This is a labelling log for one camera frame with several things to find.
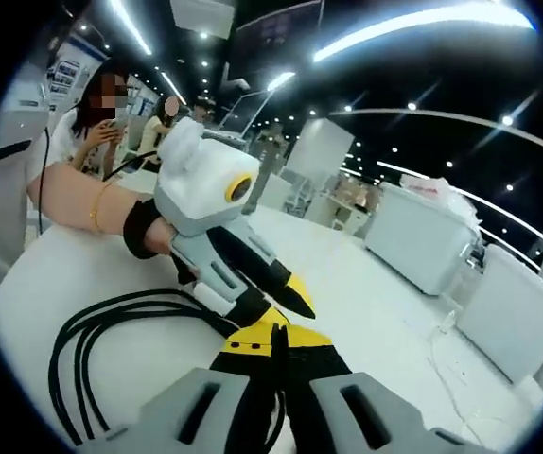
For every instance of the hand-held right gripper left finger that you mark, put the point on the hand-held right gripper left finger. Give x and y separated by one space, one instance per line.
177 416

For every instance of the white lidded storage bin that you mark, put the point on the white lidded storage bin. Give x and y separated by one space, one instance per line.
513 321

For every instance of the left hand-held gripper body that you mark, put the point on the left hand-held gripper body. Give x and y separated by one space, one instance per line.
200 184

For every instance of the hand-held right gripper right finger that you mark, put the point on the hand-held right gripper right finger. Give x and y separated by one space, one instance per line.
347 416

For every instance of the person's left hand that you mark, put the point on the person's left hand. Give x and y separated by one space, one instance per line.
160 239

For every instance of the white storage bin with bags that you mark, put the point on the white storage bin with bags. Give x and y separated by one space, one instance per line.
418 241

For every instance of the clear plastic bags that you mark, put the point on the clear plastic bags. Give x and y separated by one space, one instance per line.
442 194

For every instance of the hanging dark screen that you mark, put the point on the hanging dark screen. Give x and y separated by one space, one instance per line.
276 28

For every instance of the ceiling air conditioner unit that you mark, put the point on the ceiling air conditioner unit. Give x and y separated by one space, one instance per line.
203 16

